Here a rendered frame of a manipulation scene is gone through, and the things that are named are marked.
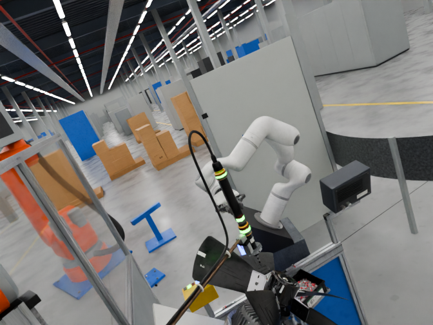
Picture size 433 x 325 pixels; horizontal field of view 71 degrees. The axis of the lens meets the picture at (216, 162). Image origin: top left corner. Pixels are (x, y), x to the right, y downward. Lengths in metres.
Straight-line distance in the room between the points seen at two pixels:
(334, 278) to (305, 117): 1.80
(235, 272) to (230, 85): 2.08
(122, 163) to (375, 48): 8.54
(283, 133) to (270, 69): 1.73
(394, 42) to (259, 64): 8.59
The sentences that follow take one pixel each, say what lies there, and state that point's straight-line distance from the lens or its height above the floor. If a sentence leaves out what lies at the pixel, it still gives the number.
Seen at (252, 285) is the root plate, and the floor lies 1.26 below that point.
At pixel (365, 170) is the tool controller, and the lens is 1.86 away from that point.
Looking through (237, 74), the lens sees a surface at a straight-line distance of 3.03.
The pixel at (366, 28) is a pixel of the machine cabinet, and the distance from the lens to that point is 10.72.
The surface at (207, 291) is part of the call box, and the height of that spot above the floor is 1.05.
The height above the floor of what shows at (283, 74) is 1.69.
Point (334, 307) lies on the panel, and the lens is 2.23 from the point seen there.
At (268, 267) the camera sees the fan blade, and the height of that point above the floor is 1.19.
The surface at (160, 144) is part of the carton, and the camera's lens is 8.66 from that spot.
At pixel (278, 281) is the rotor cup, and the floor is 1.26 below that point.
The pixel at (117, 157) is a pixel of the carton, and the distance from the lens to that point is 10.28.
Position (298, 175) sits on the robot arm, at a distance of 1.83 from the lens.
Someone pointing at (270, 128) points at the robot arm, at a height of 1.70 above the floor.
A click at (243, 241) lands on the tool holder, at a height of 1.42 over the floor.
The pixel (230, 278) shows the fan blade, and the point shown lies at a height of 1.32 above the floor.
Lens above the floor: 2.07
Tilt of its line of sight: 17 degrees down
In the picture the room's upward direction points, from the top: 24 degrees counter-clockwise
